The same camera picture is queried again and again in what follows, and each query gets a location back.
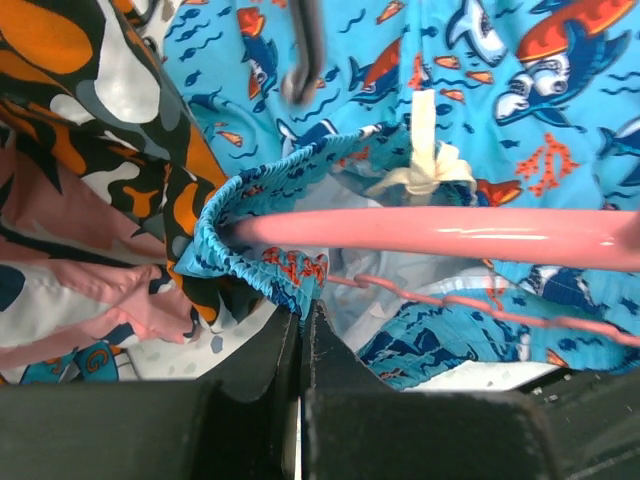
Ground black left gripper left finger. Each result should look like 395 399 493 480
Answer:
1 310 300 479

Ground pink wire hanger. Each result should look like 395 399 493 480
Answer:
227 0 640 349

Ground orange black camouflage shorts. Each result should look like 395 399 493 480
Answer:
0 0 271 341

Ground pink patterned shorts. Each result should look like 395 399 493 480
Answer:
1 147 199 369

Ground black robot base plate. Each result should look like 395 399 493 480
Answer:
518 369 639 479

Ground blue shark print shorts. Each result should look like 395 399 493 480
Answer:
163 1 639 390

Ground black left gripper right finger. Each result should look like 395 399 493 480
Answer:
301 301 563 479

